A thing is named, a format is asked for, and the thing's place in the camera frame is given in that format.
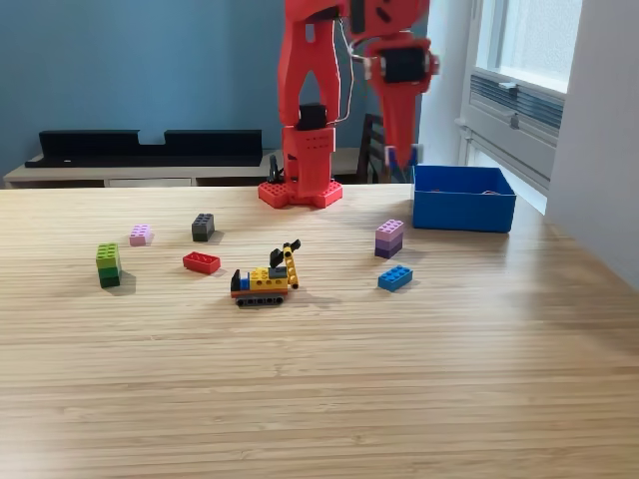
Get grey window vent grille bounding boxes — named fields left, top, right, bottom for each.
left=468, top=73, right=566, bottom=132

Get white window frame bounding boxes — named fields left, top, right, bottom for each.
left=468, top=0, right=585, bottom=96

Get blue brick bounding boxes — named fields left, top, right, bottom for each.
left=376, top=264, right=414, bottom=293

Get green brick stack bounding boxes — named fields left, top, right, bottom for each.
left=95, top=241, right=123, bottom=289

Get red flat brick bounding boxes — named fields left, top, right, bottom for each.
left=182, top=250, right=222, bottom=275

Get pale wooden sideboard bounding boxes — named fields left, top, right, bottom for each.
left=2, top=147, right=373, bottom=190

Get yellow toy digger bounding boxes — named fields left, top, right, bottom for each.
left=229, top=239, right=303, bottom=308

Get dark grey brick stack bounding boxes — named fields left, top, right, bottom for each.
left=191, top=213, right=217, bottom=243

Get blue plastic bin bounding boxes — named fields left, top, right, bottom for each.
left=411, top=164, right=518, bottom=235

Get dark wooden chair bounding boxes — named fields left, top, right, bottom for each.
left=354, top=113, right=413, bottom=186

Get purple brick stack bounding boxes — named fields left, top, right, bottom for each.
left=373, top=219, right=405, bottom=259

